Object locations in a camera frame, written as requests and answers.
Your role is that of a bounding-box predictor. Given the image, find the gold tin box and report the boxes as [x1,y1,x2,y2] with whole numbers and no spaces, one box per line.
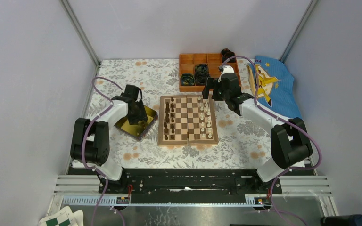
[115,106,158,141]

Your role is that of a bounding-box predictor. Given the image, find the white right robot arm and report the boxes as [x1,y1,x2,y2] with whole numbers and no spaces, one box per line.
[202,65,313,194]

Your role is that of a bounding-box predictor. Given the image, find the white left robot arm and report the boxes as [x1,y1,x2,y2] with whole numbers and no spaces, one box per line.
[70,85,148,194]

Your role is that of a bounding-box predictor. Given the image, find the orange wooden compartment tray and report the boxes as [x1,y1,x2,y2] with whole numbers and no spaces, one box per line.
[178,52,242,92]

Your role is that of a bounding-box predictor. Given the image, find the blue pikachu shirt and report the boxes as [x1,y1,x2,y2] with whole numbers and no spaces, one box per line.
[247,56,302,119]

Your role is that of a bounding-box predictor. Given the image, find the wooden chessboard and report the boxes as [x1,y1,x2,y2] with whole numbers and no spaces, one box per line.
[158,95,219,147]

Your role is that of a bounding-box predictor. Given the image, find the green checkered mat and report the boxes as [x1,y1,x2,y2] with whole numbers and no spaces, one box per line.
[38,206,84,226]

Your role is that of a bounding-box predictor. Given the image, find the black cylinder object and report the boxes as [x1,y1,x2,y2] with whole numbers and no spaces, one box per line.
[321,214,362,226]

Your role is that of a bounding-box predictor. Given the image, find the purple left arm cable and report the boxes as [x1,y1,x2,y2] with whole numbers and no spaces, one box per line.
[81,77,124,226]

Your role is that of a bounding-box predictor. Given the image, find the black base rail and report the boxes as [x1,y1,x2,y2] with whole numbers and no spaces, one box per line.
[57,169,273,205]

